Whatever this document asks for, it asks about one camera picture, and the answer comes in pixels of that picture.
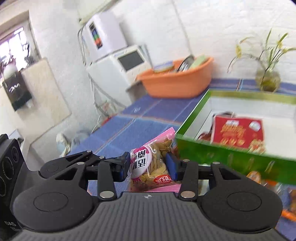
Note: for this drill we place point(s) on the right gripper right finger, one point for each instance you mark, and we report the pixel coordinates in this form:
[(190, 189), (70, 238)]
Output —
[(227, 198)]

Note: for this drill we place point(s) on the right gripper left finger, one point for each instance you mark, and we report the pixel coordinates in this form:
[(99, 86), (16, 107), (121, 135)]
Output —
[(69, 197)]

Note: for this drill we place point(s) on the dark red meat snack bag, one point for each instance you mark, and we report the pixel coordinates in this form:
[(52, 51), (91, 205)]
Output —
[(207, 135)]

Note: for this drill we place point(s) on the red daily nuts bag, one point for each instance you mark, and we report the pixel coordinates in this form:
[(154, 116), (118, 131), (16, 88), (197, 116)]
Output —
[(239, 132)]

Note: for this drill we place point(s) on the pink chips snack bag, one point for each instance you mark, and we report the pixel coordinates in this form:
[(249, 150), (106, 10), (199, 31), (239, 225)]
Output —
[(147, 170)]

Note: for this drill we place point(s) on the orange jelly snack packet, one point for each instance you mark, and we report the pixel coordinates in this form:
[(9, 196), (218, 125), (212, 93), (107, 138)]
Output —
[(255, 176)]

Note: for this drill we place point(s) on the green cardboard box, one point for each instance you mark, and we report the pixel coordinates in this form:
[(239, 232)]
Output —
[(277, 112)]

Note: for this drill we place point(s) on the blue checkered tablecloth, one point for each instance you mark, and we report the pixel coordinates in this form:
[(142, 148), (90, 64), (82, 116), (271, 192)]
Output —
[(147, 118)]

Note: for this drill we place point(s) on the orange plastic basin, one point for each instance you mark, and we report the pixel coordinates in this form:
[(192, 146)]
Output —
[(172, 84)]

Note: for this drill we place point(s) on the glass vase with orchid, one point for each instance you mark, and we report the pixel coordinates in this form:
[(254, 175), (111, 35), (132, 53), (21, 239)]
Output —
[(266, 54)]

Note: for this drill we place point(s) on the white appliance with screen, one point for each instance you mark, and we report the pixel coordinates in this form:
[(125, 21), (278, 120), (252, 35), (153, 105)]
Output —
[(116, 75)]

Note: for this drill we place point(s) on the steel pot lid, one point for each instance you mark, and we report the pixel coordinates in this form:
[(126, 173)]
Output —
[(186, 64)]

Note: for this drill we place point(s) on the green plate in basin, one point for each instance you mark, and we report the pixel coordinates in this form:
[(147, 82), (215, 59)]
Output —
[(198, 61)]

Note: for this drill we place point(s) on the blue lidded tin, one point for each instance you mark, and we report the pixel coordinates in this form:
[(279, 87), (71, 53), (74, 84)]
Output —
[(164, 67)]

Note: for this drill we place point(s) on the white water purifier tower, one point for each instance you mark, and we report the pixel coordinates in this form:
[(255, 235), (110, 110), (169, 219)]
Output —
[(102, 35)]

